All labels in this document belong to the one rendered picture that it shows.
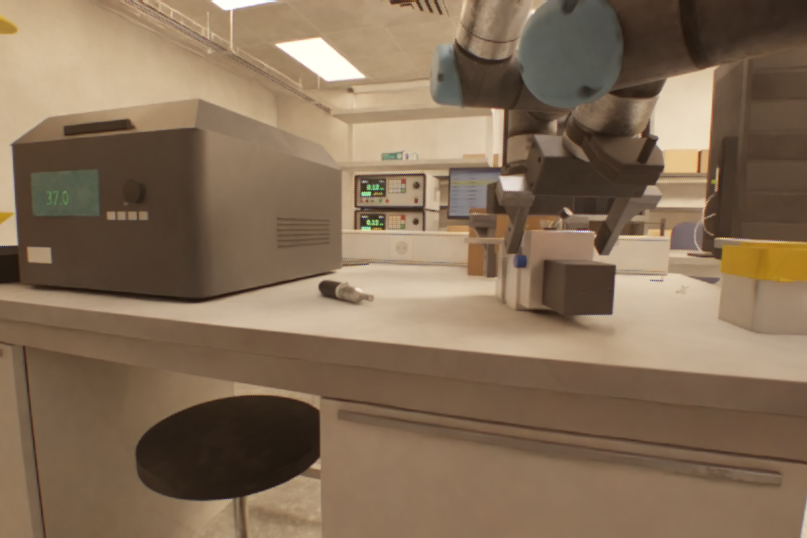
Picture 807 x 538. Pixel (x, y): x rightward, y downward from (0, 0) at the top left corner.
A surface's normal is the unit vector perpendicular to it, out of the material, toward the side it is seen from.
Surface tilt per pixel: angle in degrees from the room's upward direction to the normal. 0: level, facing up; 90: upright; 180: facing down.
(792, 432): 90
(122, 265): 90
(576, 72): 116
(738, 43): 155
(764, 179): 90
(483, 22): 133
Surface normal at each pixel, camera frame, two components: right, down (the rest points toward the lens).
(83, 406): 0.95, 0.04
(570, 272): 0.04, 0.11
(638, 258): -0.29, 0.09
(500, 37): 0.14, 0.87
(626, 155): 0.04, -0.69
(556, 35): -0.72, 0.48
